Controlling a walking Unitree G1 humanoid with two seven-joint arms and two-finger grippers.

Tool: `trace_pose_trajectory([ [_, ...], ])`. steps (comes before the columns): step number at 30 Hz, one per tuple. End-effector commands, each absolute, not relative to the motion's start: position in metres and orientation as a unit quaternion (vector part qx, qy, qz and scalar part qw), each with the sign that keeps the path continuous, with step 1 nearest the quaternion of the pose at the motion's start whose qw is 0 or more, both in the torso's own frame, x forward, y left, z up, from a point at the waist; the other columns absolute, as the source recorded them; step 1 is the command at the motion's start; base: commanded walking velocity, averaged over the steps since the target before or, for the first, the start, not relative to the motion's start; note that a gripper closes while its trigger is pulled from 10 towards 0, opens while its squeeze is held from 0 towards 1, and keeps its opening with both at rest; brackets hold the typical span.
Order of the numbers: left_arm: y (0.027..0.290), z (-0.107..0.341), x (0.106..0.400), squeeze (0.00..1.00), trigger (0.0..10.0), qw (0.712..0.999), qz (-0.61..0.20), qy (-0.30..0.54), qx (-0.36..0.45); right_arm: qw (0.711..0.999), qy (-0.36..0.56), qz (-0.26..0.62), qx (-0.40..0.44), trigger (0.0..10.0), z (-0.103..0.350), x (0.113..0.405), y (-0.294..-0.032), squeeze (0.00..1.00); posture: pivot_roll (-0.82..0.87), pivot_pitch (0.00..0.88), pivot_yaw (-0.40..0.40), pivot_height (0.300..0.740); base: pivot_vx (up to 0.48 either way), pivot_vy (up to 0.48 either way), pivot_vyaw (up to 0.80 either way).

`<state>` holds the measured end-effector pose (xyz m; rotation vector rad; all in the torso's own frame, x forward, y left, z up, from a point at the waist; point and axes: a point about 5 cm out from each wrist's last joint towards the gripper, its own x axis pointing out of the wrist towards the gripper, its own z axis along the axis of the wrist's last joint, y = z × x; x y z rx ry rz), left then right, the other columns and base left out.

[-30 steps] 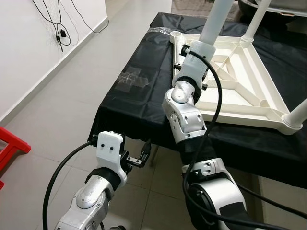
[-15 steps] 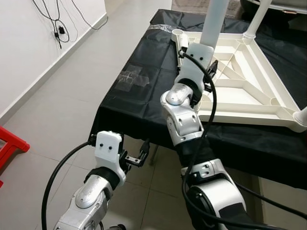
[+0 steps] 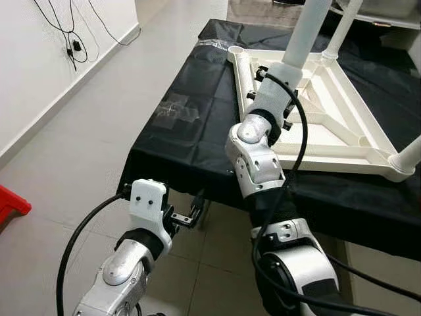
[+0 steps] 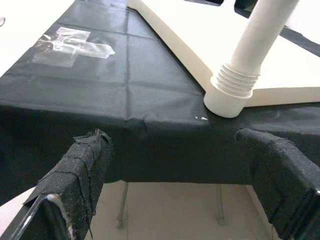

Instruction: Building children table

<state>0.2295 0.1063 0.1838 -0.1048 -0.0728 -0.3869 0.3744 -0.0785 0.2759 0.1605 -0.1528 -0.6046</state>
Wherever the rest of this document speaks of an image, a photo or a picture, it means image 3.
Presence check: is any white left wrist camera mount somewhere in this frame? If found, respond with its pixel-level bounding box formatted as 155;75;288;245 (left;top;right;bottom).
128;179;175;254

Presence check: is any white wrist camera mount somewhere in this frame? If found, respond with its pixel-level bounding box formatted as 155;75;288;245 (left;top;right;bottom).
128;179;175;254
245;63;305;129

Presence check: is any stone ledge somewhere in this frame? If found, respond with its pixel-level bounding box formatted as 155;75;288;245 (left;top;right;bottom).
227;0;307;28

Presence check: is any black tablecloth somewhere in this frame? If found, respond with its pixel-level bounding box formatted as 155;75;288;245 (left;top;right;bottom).
118;18;421;261

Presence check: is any red plastic stool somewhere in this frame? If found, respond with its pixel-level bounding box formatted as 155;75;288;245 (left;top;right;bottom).
0;184;32;231

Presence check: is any thin grey wall cable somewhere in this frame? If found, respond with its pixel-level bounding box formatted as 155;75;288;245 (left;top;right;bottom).
86;0;142;47

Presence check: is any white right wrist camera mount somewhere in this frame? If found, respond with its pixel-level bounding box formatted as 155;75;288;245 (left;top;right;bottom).
245;63;305;129

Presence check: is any white plastic table top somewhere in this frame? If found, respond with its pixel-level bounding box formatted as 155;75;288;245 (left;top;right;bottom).
227;45;421;184

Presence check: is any clear plastic bag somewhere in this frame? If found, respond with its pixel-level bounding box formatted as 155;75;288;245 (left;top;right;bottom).
153;92;201;129

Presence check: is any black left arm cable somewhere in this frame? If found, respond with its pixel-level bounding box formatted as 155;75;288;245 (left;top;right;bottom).
56;191;132;316

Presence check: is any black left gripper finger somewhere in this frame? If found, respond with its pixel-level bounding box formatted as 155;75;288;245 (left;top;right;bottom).
189;190;207;223

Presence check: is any dark wall cable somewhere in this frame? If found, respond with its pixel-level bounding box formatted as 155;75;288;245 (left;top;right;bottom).
33;0;89;73

